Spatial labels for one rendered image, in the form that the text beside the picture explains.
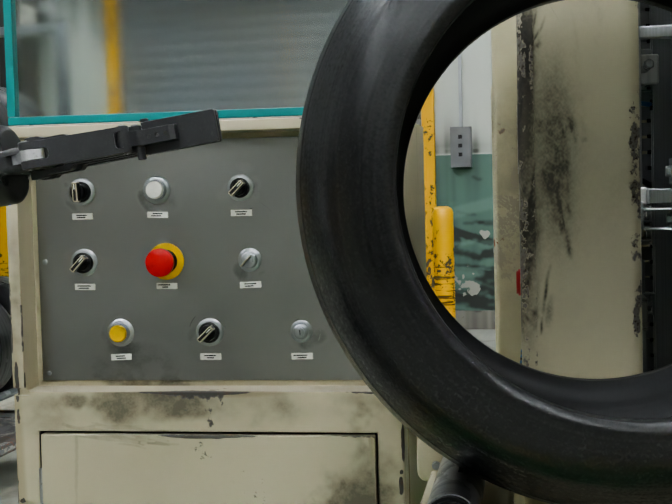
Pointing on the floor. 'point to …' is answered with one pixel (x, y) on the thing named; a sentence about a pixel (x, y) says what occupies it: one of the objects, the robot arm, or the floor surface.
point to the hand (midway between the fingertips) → (181, 131)
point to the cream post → (580, 189)
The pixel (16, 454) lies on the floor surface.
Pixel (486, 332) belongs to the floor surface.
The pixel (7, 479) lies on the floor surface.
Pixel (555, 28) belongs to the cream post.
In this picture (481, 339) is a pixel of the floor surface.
